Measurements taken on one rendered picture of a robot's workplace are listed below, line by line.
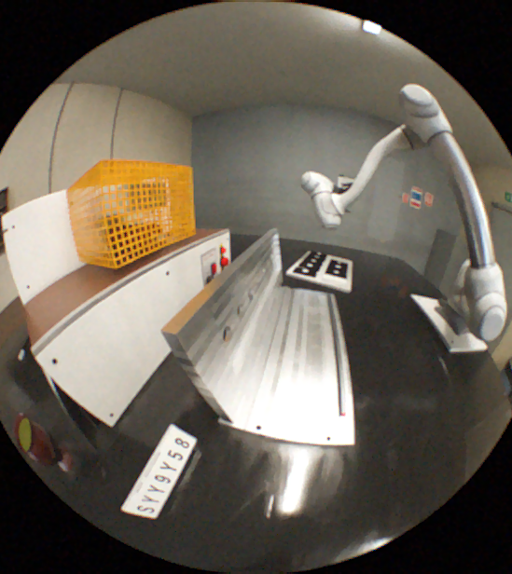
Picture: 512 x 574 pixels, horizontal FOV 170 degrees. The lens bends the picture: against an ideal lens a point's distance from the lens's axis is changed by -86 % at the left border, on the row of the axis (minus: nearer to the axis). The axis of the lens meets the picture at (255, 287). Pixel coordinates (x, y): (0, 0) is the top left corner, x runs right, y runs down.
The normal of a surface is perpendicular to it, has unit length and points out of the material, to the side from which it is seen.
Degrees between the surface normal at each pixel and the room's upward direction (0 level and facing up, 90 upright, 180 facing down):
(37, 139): 90
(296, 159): 90
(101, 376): 90
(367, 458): 0
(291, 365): 0
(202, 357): 80
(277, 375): 0
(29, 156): 90
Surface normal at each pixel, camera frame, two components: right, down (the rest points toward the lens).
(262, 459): 0.03, -0.87
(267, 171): -0.26, 0.47
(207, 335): 0.95, 0.00
